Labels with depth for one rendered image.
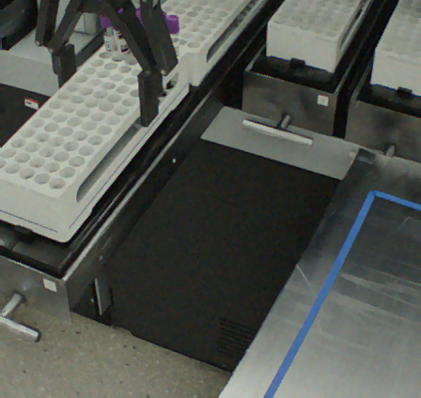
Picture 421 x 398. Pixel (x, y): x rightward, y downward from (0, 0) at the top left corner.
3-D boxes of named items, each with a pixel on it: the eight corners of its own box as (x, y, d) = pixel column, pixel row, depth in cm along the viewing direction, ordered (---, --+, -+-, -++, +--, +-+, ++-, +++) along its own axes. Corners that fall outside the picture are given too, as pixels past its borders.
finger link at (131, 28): (109, -21, 80) (118, -24, 80) (161, 64, 85) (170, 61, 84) (90, -5, 78) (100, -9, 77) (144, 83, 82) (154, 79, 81)
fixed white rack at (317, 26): (324, -22, 125) (326, -54, 121) (381, -8, 121) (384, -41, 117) (264, 63, 106) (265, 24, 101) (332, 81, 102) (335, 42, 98)
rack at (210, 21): (217, -14, 123) (217, -47, 119) (273, -2, 120) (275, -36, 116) (130, 76, 104) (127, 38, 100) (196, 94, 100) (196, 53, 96)
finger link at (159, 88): (151, 53, 83) (177, 58, 82) (154, 91, 86) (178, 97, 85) (145, 60, 82) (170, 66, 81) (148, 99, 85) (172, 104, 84)
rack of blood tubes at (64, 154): (121, 70, 102) (118, 31, 97) (191, 88, 98) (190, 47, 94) (-11, 214, 82) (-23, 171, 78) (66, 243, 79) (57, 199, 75)
